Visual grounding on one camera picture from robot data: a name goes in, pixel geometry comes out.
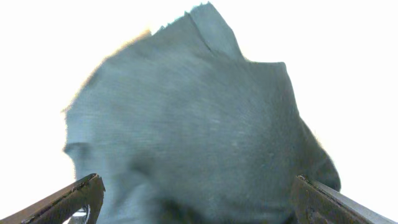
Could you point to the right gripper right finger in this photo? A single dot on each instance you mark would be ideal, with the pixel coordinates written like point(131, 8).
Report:
point(316, 203)

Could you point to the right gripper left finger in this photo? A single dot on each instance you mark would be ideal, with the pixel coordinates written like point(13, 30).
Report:
point(87, 193)

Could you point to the black t-shirt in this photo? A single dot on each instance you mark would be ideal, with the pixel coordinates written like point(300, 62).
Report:
point(183, 129)

